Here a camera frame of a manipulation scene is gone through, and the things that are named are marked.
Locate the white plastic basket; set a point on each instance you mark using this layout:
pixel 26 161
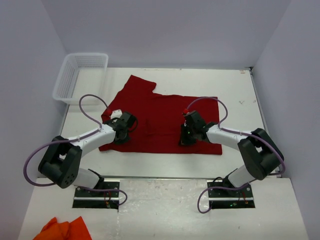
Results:
pixel 80 74

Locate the orange cloth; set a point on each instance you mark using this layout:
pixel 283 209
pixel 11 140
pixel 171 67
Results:
pixel 74 230

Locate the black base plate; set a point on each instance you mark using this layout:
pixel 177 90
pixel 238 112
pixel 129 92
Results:
pixel 86 199
pixel 231 199

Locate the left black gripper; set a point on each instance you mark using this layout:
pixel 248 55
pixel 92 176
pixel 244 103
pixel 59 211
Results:
pixel 124 140

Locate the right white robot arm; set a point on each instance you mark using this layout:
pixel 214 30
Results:
pixel 259 153

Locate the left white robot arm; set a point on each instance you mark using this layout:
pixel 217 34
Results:
pixel 61 161

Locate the red t shirt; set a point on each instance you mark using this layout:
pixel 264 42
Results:
pixel 159 120

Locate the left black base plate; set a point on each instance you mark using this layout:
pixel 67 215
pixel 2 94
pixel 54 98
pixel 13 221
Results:
pixel 86 199

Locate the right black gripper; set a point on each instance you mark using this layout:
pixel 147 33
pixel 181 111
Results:
pixel 184 141

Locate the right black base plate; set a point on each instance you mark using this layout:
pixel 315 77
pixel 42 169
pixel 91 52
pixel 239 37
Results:
pixel 231 199

